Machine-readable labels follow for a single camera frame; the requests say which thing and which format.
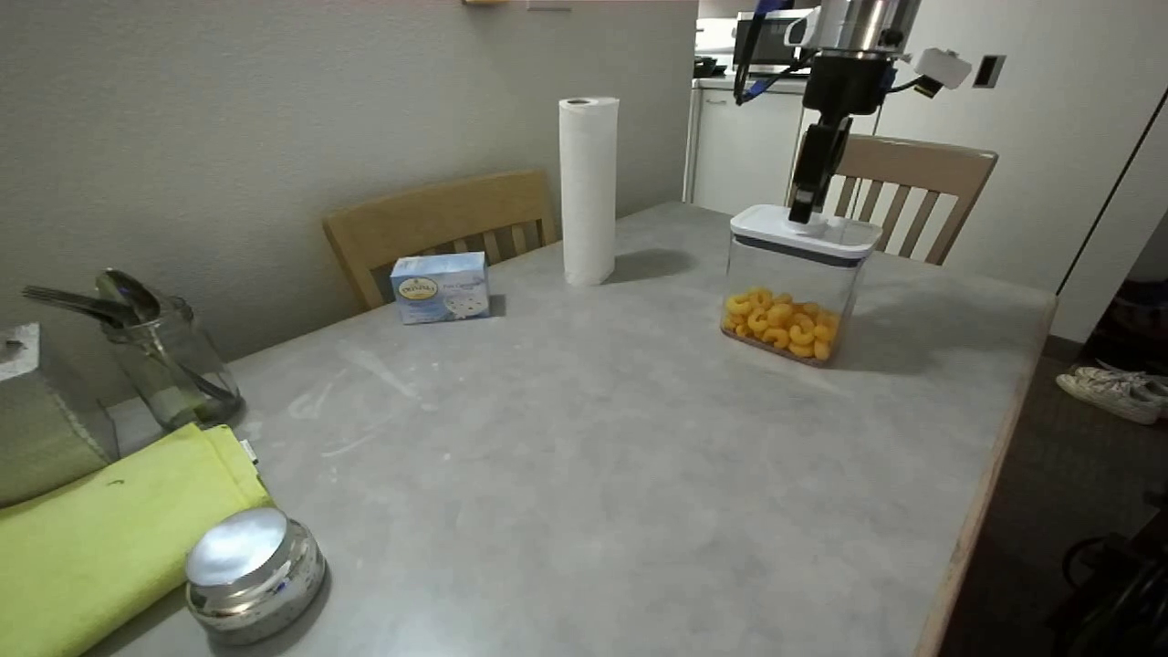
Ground microwave oven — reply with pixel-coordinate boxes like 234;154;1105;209
729;6;826;80

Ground glass utensil jar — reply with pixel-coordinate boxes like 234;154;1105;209
104;292;250;429

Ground white paper towel roll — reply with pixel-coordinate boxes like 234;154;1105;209
556;96;623;292

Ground metal kitchen utensils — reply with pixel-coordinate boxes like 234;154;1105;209
21;265;168;332

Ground wooden chair with slatted backrest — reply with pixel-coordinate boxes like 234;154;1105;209
815;129;1000;269

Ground light blue cardboard box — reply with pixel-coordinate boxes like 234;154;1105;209
386;247;493;328

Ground round silver metal tin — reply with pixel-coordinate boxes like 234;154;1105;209
183;503;331;644

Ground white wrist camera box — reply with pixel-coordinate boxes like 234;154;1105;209
910;43;974;101

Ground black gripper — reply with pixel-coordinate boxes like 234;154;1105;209
786;48;903;227

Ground wooden chair with solid backrest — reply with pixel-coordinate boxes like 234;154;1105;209
323;166;564;314

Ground clear plastic container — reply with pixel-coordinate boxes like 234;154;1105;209
720;230;877;368

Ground white kitchen cabinet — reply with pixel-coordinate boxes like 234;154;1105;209
686;78;811;217

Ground blue and black robot cables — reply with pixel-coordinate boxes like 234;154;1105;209
729;0;811;109

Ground white container lid with button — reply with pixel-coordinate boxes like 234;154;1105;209
727;199;885;265

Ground white shoes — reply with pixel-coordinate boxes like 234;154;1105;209
1055;361;1168;427

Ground dark wheeled object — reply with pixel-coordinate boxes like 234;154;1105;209
1050;496;1168;657

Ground orange snack pieces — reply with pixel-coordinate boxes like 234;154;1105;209
720;284;845;368

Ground lime green cloth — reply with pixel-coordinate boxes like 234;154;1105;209
0;421;273;657

